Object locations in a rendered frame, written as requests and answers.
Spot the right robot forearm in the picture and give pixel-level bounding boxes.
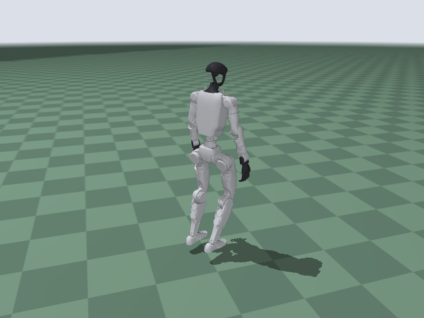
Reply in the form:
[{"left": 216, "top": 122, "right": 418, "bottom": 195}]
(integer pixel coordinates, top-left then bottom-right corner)
[{"left": 234, "top": 126, "right": 249, "bottom": 162}]

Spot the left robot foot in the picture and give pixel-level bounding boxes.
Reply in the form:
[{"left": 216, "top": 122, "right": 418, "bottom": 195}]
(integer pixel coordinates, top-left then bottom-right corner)
[{"left": 186, "top": 231, "right": 208, "bottom": 245}]

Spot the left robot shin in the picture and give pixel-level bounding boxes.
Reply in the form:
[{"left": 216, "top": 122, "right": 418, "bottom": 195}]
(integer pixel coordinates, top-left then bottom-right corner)
[{"left": 190, "top": 190, "right": 207, "bottom": 237}]

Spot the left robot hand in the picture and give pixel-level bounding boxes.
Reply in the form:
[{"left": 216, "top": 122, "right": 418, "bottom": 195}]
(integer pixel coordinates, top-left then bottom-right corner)
[{"left": 191, "top": 141, "right": 200, "bottom": 151}]

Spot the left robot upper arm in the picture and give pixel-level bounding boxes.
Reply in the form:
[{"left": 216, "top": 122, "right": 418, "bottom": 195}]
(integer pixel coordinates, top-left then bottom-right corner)
[{"left": 188, "top": 91, "right": 200, "bottom": 127}]

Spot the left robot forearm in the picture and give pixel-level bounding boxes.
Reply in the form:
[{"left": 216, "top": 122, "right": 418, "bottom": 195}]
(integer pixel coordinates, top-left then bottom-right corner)
[{"left": 188, "top": 123, "right": 199, "bottom": 146}]

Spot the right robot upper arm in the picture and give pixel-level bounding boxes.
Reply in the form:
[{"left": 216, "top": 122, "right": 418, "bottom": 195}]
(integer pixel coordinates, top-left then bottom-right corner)
[{"left": 222, "top": 95, "right": 240, "bottom": 136}]

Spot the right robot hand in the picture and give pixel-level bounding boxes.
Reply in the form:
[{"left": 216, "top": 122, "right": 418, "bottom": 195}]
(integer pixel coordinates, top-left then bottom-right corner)
[{"left": 239, "top": 156, "right": 250, "bottom": 182}]

